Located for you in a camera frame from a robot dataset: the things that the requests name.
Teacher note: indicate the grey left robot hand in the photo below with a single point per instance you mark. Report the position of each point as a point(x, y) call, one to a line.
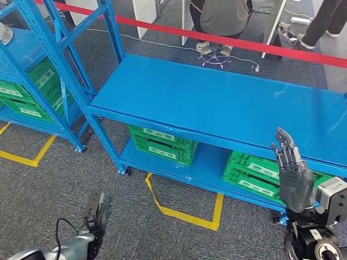
point(104, 215)

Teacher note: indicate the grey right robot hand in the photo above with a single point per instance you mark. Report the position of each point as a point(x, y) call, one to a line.
point(296, 186)

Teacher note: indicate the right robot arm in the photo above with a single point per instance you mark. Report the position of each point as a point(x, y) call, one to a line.
point(311, 237)

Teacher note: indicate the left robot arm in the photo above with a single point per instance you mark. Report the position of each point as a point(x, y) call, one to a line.
point(72, 247)

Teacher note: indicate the blue metal shelf rack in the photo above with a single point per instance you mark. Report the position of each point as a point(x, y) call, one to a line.
point(203, 100)
point(32, 122)

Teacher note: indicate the green plastic crate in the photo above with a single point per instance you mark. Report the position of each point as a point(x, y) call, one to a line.
point(43, 73)
point(27, 111)
point(252, 176)
point(162, 145)

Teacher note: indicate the yellow floor tape square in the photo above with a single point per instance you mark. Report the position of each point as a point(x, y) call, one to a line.
point(40, 152)

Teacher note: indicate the loose yellow tape strip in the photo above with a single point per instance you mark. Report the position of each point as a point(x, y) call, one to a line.
point(190, 218)

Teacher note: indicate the black bag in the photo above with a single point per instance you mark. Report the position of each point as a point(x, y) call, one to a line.
point(283, 41)

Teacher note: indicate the white board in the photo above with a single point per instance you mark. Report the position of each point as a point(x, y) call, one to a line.
point(274, 25)

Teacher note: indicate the white power strip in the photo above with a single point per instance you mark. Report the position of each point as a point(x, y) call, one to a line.
point(300, 20)

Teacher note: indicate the office chair base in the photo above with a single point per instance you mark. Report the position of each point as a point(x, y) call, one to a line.
point(214, 59)

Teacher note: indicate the person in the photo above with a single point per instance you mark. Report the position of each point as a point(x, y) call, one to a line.
point(322, 21)
point(222, 16)

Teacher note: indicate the white desk panel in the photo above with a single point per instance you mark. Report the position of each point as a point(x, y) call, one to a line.
point(144, 16)
point(187, 21)
point(81, 3)

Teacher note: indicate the silver wheel cover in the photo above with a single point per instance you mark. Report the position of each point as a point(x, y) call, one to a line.
point(5, 34)

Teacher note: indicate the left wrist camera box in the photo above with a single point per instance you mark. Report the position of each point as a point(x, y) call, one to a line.
point(93, 202)

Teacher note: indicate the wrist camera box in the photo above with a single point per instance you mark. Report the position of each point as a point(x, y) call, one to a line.
point(332, 195)
point(93, 202)

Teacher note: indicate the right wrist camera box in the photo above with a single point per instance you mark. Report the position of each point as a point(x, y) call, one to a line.
point(332, 195)

